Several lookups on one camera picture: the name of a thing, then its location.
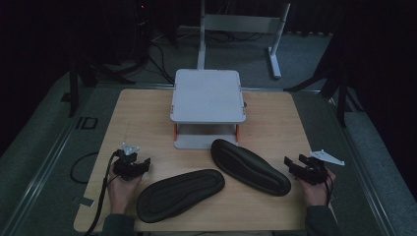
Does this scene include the black shoe insole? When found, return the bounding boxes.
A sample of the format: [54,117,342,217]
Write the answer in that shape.
[136,168,226,224]
[210,138,292,198]

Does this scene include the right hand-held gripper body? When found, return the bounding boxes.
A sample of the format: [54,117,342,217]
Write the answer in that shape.
[296,149,346,187]

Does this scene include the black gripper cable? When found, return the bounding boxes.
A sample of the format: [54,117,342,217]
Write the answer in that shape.
[84,149,123,236]
[323,166,334,207]

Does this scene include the black floor cables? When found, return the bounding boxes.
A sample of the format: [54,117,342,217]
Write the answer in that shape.
[144,30,265,87]

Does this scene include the grey tape piece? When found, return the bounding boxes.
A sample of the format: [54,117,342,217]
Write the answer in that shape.
[78,196,96,208]

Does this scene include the black tripod stand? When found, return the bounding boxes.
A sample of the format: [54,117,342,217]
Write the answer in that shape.
[283,30,366,130]
[66,57,137,118]

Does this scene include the white two-tier shoe rack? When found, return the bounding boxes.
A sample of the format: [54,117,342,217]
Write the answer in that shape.
[169,68,248,150]

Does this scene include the left black shoe insole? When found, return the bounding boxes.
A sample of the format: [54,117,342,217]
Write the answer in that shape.
[136,168,226,224]

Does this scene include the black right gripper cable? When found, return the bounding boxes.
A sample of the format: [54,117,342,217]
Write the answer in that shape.
[323,166,334,207]

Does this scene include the black floor cable loop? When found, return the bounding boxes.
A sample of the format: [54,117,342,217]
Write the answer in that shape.
[69,150,100,185]

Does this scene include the person's right hand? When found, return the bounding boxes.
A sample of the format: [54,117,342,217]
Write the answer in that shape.
[298,167,336,207]

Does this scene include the white metal stand frame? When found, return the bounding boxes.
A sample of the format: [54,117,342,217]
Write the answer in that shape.
[196,0,292,81]

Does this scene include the person's left hand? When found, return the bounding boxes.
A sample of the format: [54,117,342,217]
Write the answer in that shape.
[107,163,145,215]

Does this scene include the right black shoe insole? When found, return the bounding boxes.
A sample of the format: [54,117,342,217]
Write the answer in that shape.
[210,138,292,198]

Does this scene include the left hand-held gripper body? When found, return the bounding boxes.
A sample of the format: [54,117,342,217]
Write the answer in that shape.
[112,142,146,182]

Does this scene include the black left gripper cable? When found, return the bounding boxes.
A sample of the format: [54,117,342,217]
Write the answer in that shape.
[84,149,123,236]

